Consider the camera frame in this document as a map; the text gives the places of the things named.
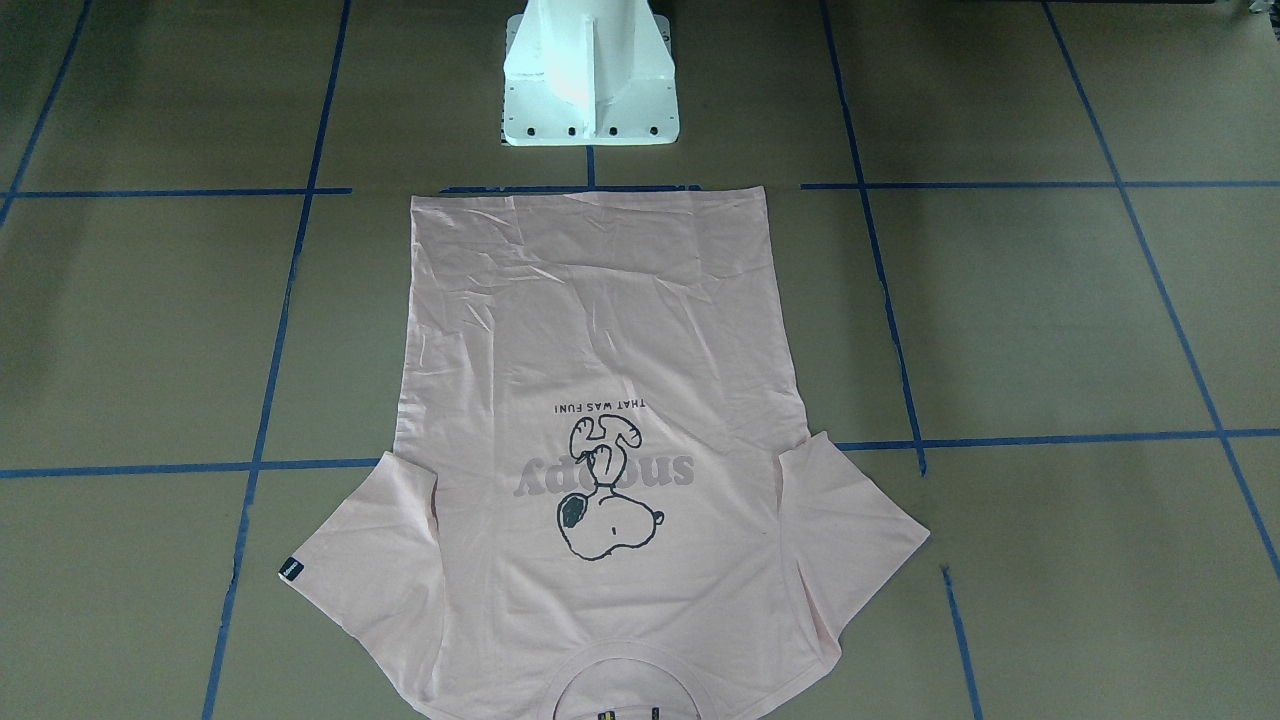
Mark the pink Snoopy t-shirt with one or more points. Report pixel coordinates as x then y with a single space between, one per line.
603 500

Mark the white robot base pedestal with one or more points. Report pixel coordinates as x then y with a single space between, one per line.
579 73

